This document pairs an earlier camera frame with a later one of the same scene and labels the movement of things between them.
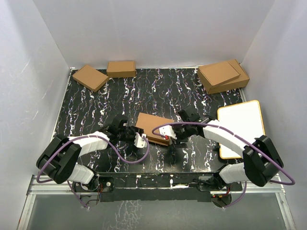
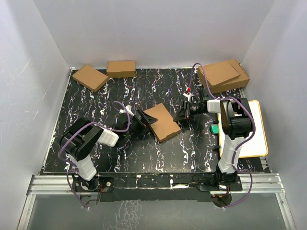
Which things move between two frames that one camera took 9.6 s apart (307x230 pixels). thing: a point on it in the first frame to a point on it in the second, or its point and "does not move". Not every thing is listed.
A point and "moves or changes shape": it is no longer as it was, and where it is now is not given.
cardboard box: (90, 78) does not move
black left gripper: (134, 130) to (146, 120)
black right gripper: (178, 143) to (182, 114)
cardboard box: (121, 69) does not move
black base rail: (156, 187) does not move
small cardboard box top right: (213, 75) does not move
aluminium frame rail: (271, 188) does not move
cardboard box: (147, 122) moves or changes shape
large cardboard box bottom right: (241, 81) does not move
